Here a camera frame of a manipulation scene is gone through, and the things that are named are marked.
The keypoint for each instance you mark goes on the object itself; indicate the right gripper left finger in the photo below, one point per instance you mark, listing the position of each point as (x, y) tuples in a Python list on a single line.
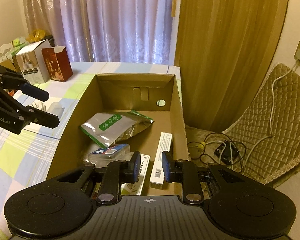
[(118, 173)]

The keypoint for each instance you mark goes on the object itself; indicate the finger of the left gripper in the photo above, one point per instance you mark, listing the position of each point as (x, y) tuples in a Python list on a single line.
[(34, 92), (43, 118)]

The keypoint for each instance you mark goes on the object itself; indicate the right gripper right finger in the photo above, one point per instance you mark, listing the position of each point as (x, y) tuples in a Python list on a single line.
[(183, 172)]

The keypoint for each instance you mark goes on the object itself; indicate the blue item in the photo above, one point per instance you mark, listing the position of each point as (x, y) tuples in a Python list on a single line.
[(112, 153)]

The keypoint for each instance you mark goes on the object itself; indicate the white ointment box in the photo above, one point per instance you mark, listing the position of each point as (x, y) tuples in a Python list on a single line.
[(161, 159)]

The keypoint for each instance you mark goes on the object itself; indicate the green white throat spray box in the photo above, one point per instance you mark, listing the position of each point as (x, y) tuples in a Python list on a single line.
[(136, 188)]

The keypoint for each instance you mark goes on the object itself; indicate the silver green tea bag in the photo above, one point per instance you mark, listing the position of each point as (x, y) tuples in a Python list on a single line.
[(105, 129)]

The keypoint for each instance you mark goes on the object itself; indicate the white power adapter plug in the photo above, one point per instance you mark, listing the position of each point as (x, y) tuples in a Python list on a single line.
[(39, 105)]

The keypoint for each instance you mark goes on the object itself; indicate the translucent plastic cup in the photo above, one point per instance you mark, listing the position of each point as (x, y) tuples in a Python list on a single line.
[(56, 108)]

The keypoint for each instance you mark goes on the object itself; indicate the white humidifier product box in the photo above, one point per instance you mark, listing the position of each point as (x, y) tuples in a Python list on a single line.
[(31, 62)]

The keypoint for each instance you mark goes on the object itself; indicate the red gold gift box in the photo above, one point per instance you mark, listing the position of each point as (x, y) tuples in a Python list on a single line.
[(57, 63)]

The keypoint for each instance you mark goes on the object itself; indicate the checked pastel tablecloth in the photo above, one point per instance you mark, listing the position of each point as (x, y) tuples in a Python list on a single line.
[(26, 158)]

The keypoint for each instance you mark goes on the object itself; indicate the brown cardboard box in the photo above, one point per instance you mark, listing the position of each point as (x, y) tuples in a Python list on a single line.
[(154, 95)]

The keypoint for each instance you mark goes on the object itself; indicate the purple sheer curtain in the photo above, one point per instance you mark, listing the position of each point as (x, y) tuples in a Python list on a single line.
[(137, 31)]

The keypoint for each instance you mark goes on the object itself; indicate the golden brown curtain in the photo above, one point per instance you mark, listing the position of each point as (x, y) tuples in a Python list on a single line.
[(224, 50)]

